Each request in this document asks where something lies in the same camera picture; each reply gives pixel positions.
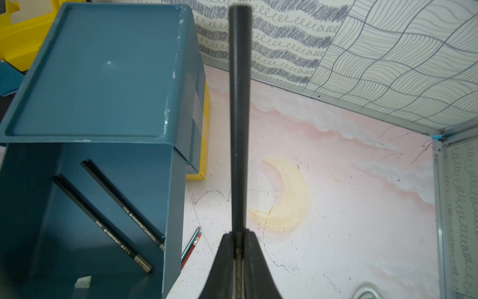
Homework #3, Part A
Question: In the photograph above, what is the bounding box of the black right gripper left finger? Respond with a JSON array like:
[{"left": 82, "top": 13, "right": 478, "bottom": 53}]
[{"left": 199, "top": 232, "right": 236, "bottom": 299}]

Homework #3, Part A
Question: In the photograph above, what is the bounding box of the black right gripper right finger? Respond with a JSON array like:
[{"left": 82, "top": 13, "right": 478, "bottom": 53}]
[{"left": 243, "top": 230, "right": 282, "bottom": 299}]

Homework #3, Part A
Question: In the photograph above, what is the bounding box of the black charcoal pencil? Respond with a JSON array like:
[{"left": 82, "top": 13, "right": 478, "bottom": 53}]
[
  {"left": 52, "top": 175, "right": 153, "bottom": 274},
  {"left": 81, "top": 160, "right": 166, "bottom": 251},
  {"left": 228, "top": 2, "right": 253, "bottom": 299}
]

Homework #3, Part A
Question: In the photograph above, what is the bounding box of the teal drawer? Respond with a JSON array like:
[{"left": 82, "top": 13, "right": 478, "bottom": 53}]
[{"left": 1, "top": 143, "right": 186, "bottom": 299}]

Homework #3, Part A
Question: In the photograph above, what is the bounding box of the yellow bottom drawer unit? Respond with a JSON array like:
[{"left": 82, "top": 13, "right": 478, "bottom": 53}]
[{"left": 186, "top": 83, "right": 210, "bottom": 181}]

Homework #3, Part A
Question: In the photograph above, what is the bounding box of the teal drawer cabinet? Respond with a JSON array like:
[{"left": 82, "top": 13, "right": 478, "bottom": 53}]
[{"left": 0, "top": 2, "right": 207, "bottom": 174}]

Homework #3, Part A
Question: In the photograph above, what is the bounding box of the red black pencil beside green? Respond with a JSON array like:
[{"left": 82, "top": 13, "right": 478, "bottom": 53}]
[{"left": 181, "top": 232, "right": 202, "bottom": 269}]

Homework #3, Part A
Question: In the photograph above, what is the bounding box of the green striped pencil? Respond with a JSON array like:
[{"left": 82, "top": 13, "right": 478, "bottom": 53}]
[{"left": 181, "top": 227, "right": 201, "bottom": 264}]

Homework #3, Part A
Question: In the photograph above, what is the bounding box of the yellow black toolbox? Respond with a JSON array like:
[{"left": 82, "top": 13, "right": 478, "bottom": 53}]
[{"left": 1, "top": 0, "right": 64, "bottom": 72}]

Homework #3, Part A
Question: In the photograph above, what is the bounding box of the white cable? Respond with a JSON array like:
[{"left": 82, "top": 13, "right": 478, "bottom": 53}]
[{"left": 350, "top": 282, "right": 385, "bottom": 299}]

